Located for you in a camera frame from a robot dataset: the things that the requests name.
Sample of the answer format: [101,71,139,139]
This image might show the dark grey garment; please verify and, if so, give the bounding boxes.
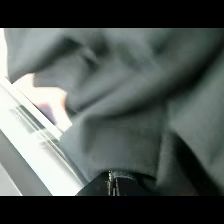
[3,28,224,197]

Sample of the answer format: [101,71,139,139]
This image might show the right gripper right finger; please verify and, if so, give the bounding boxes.
[112,171,158,197]

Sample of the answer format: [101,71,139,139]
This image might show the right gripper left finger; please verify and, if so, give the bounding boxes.
[75,170,113,197]

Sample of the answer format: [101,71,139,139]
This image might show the silver frame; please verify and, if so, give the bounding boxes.
[0,77,88,197]

